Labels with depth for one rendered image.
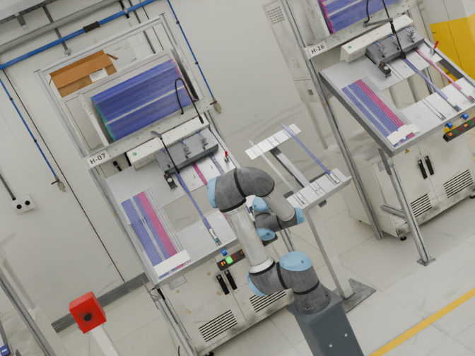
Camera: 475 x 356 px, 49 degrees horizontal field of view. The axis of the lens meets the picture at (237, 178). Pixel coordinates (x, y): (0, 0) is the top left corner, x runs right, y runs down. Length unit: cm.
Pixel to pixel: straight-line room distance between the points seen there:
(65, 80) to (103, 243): 179
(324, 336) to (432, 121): 148
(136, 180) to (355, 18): 163
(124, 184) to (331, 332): 141
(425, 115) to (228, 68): 202
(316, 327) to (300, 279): 21
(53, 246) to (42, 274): 25
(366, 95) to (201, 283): 146
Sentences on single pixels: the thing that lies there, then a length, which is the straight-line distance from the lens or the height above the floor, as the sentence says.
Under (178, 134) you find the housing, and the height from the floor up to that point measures 127.
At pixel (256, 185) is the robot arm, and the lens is 197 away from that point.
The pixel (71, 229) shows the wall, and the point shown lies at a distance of 457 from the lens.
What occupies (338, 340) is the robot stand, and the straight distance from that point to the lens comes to 224.
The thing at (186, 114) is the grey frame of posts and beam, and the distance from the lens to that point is 301.
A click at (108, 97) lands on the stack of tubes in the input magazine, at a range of 292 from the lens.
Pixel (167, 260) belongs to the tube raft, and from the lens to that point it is 268.
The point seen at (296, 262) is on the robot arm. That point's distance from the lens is 207.
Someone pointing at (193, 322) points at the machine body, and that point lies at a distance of 312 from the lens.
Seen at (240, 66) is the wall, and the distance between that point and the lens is 464.
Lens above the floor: 170
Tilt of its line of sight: 15 degrees down
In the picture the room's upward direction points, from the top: 25 degrees counter-clockwise
